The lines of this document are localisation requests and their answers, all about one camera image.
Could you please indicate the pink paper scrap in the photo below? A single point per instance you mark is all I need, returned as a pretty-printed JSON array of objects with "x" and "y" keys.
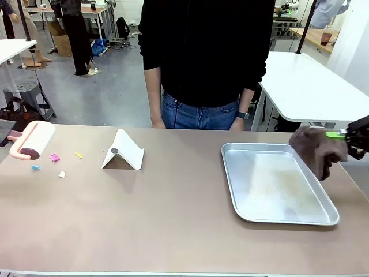
[{"x": 54, "y": 157}]

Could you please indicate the cardboard box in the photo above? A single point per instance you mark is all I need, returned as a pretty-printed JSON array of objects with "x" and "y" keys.
[{"x": 62, "y": 43}]

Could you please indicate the blue paper scrap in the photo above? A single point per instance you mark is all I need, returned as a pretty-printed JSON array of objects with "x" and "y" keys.
[{"x": 35, "y": 167}]

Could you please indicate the grey metal stool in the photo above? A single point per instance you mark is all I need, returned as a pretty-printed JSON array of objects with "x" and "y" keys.
[{"x": 31, "y": 92}]

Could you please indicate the large white side table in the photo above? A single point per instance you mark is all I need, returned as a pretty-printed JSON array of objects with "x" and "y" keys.
[{"x": 311, "y": 83}]

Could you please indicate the yellow paper scrap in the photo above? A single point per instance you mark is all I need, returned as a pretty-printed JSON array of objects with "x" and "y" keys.
[{"x": 79, "y": 155}]

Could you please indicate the blue plastic bag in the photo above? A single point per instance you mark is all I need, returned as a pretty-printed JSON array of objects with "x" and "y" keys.
[{"x": 99, "y": 47}]

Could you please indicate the person in beige trousers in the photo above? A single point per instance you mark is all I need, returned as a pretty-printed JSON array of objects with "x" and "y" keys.
[{"x": 31, "y": 31}]

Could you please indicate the blue jeans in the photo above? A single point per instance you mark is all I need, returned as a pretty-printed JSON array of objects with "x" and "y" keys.
[{"x": 199, "y": 116}]

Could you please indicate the small white table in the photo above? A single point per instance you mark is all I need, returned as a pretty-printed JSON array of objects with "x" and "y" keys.
[{"x": 14, "y": 47}]

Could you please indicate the white paper scrap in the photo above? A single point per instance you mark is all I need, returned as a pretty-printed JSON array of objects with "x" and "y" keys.
[{"x": 62, "y": 174}]

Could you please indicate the person in blue shirt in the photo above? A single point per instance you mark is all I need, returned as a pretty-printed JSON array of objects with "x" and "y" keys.
[{"x": 328, "y": 13}]

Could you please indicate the wooden work table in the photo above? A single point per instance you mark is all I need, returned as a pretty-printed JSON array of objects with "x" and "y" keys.
[{"x": 314, "y": 37}]

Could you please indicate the black sweater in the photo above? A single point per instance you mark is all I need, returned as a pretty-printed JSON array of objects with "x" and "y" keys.
[{"x": 204, "y": 43}]

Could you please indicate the person in black trousers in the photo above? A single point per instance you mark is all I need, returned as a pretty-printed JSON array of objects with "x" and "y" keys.
[{"x": 7, "y": 23}]

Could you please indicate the pink lint roller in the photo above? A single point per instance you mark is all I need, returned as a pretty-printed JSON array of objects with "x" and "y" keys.
[{"x": 40, "y": 135}]

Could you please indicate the person's left forearm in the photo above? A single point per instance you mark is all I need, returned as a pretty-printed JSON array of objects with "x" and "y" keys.
[{"x": 246, "y": 99}]

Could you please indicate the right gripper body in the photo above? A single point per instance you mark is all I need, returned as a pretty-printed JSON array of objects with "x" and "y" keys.
[{"x": 359, "y": 138}]

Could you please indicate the bottle with red drink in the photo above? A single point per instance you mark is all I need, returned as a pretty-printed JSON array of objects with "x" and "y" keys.
[{"x": 325, "y": 37}]

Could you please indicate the brown towel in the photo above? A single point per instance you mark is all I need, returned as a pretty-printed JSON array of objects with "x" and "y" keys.
[{"x": 317, "y": 150}]

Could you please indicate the person in patterned dark shirt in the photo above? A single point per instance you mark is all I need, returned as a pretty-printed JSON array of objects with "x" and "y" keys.
[{"x": 78, "y": 43}]

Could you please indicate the person's left hand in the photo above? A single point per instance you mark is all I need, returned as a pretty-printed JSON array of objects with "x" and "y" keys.
[{"x": 237, "y": 124}]

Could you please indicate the wooden top desk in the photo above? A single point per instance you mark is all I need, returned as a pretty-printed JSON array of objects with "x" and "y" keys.
[{"x": 92, "y": 11}]

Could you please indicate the black wrist watch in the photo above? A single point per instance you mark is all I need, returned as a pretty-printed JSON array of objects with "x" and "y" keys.
[{"x": 242, "y": 115}]

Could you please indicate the black pole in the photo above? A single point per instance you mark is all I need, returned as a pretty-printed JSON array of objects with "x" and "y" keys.
[
  {"x": 24, "y": 20},
  {"x": 306, "y": 26}
]

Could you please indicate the person's right forearm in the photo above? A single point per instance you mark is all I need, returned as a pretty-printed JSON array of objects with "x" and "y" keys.
[{"x": 152, "y": 92}]

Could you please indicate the person's right hand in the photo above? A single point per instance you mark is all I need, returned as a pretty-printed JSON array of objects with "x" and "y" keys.
[{"x": 158, "y": 121}]

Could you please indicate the white folded stand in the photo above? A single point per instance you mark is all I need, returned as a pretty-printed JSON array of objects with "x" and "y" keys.
[{"x": 124, "y": 153}]

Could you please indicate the black backpack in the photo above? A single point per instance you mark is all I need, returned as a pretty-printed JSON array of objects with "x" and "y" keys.
[{"x": 122, "y": 29}]

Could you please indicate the silver metal baking tray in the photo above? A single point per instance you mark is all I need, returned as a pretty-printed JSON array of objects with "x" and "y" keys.
[{"x": 274, "y": 184}]

